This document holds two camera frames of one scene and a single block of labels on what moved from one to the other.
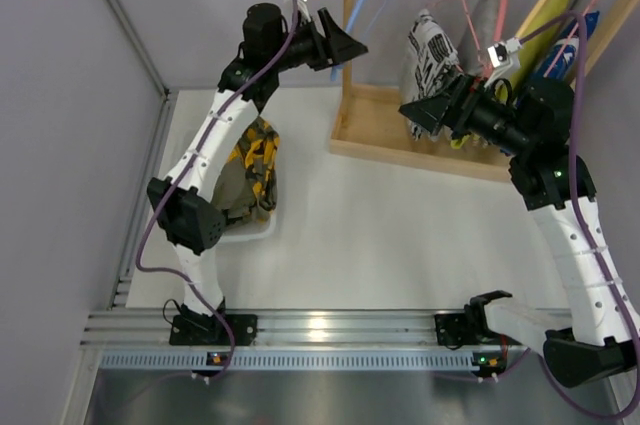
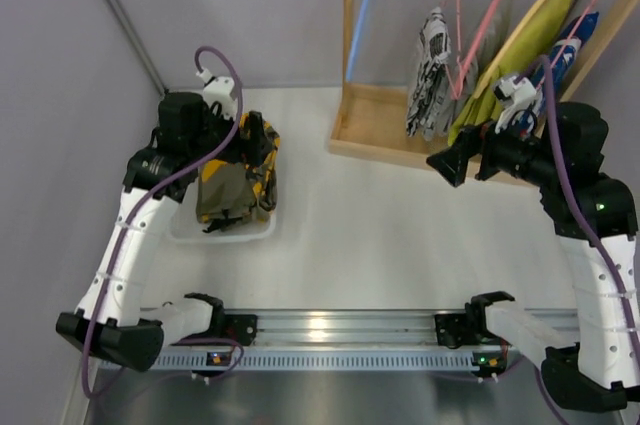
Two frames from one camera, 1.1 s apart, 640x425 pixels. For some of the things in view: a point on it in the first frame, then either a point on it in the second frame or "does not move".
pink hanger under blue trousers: x=586 y=10 does not move
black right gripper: x=461 y=110 → x=481 y=153
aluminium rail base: x=275 y=329 does not move
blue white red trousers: x=560 y=62 does not move
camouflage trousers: x=247 y=190 does not move
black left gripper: x=324 y=40 → x=248 y=132
